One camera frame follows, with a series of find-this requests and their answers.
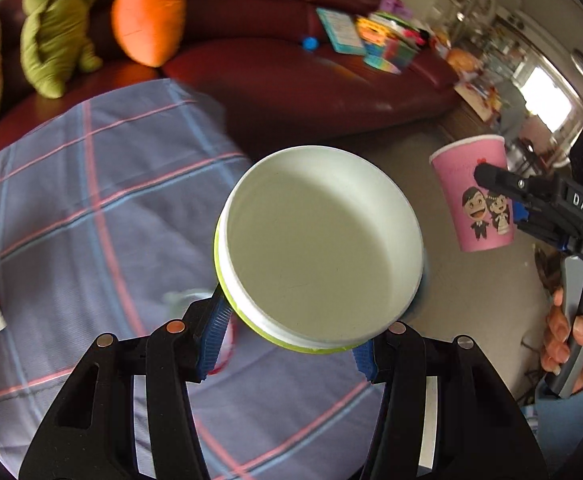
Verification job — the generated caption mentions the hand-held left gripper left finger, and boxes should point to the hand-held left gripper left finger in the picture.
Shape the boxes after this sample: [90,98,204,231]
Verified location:
[18,299,232,480]

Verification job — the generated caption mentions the teal picture book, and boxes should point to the teal picture book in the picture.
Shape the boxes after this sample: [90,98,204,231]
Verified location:
[316,7,367,56]

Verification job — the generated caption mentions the red leather sofa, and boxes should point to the red leather sofa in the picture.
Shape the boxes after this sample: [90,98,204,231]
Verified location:
[0,0,462,143]

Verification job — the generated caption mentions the person's right forearm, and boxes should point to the person's right forearm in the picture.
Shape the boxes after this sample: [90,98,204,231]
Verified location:
[534,375,583,466]

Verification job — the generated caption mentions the green dinosaur plush toy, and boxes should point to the green dinosaur plush toy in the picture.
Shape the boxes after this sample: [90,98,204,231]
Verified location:
[20,0,103,99]

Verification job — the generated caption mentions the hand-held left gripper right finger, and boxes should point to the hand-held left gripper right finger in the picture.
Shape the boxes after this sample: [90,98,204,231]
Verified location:
[354,321,542,480]

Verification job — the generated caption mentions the pink paper cup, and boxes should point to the pink paper cup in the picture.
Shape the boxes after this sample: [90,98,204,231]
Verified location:
[429,135,516,254]

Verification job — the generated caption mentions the pile of colourful toys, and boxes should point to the pile of colourful toys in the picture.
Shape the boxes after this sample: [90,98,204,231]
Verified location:
[356,0,429,75]

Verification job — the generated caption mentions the person's right hand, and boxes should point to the person's right hand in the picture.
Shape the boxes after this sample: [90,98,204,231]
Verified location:
[540,289,583,392]

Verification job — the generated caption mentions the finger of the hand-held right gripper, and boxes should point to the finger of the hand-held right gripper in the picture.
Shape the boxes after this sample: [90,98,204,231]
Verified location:
[474,161,561,211]
[514,205,571,252]

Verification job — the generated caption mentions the orange carrot bunny plush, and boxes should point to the orange carrot bunny plush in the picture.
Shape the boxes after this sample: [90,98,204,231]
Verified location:
[111,0,187,68]

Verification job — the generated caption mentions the orange plush toy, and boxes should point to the orange plush toy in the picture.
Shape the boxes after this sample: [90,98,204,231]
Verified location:
[446,47,482,73]

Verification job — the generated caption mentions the wooden side table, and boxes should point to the wooden side table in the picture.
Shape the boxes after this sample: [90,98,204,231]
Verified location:
[454,82,505,126]

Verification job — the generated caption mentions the blue plaid tablecloth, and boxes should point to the blue plaid tablecloth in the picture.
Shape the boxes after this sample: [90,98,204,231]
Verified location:
[0,80,387,480]

